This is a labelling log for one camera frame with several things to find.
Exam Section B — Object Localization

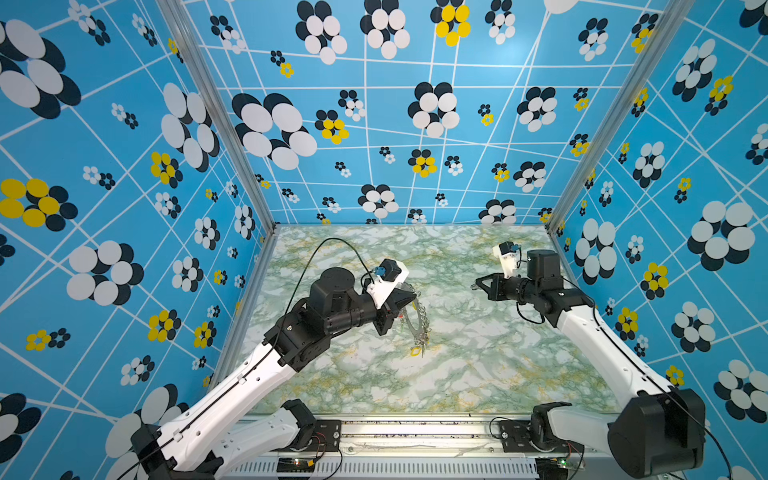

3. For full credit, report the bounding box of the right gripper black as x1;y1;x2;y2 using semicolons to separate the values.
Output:
476;272;540;307

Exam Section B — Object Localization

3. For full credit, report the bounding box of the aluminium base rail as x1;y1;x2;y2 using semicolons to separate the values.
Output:
221;413;685;480

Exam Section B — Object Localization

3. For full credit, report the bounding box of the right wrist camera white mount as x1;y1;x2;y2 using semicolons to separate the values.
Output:
492;241;522;279

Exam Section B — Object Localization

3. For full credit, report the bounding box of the corner aluminium post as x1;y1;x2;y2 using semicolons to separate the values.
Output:
546;0;695;240
157;0;276;239

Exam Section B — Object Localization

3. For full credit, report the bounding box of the right corner aluminium post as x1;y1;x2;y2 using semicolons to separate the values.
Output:
546;0;695;240

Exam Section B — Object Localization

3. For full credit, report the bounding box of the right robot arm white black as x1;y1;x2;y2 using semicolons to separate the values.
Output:
475;242;707;479

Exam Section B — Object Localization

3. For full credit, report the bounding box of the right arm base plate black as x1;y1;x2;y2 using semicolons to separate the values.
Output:
489;417;583;456

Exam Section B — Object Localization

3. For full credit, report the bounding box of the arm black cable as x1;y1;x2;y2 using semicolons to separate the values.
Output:
515;251;736;480
113;236;376;480

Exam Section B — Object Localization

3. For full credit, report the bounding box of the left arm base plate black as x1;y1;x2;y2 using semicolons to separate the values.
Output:
279;419;342;453

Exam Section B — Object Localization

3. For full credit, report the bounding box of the left corner aluminium post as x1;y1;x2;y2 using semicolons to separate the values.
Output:
157;0;276;239

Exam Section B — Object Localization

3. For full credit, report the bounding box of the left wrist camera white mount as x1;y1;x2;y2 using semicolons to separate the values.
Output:
363;258;409;309

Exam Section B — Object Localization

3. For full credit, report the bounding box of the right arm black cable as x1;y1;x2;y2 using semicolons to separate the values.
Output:
515;251;736;480

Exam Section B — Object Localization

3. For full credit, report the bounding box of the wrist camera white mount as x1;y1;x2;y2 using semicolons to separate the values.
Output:
363;258;409;309
492;241;522;279

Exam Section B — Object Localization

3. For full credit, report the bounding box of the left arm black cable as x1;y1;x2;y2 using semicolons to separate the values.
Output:
113;236;376;480

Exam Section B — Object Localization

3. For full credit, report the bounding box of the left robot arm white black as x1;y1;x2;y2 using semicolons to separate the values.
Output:
119;259;416;479

